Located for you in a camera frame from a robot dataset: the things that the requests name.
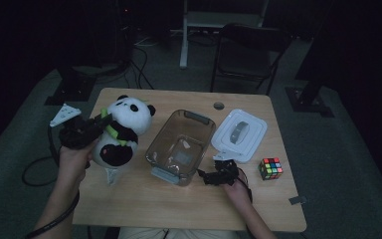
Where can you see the colourful puzzle cube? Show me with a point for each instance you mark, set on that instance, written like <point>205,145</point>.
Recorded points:
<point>270,168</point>

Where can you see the white metal stand frame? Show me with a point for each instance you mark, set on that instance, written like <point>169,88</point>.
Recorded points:
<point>187,40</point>

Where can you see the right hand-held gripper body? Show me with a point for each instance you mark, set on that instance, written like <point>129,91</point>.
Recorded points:
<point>225,174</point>

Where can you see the person's left hand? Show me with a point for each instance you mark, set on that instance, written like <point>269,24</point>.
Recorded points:
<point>74,162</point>

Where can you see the grey tape piece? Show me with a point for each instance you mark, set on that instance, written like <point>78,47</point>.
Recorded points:
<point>297,200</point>

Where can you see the dark equipment rack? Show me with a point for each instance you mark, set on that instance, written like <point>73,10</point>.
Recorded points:
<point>125,33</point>

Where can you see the clear grey storage box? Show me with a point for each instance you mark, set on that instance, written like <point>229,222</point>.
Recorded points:
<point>179,149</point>

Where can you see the black folding chair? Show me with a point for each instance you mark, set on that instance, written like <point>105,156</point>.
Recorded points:
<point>245,56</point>

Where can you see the person's beige trousers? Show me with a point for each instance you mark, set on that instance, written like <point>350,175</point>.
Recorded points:
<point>195,233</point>

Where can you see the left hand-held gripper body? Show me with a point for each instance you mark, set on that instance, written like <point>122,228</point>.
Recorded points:
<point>78,134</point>

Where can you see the person's right hand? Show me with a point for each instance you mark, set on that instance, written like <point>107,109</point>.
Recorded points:
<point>237,194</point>

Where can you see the black stand base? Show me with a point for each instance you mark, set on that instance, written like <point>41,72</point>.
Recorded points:
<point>308,99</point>
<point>71,88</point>

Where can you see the panda plush toy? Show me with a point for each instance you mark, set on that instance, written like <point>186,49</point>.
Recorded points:
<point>126,129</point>

